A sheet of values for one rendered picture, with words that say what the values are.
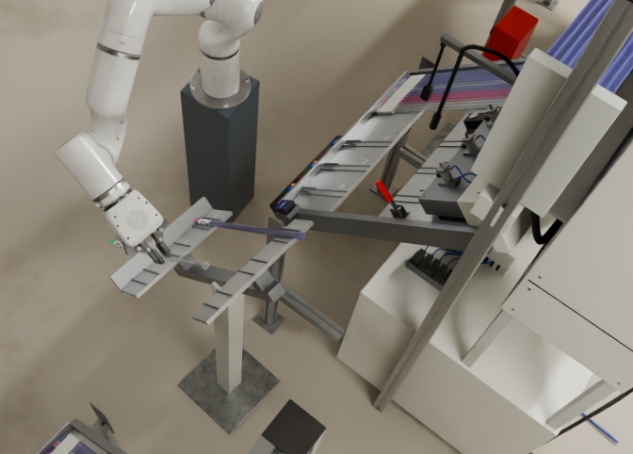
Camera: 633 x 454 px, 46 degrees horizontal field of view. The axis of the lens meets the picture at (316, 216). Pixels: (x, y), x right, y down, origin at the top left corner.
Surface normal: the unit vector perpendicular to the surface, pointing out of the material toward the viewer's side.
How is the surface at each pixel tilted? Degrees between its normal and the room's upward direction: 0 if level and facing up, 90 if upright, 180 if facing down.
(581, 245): 90
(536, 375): 0
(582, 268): 90
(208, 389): 0
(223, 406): 0
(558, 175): 90
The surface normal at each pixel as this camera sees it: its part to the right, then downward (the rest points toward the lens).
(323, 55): 0.10, -0.50
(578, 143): -0.61, 0.65
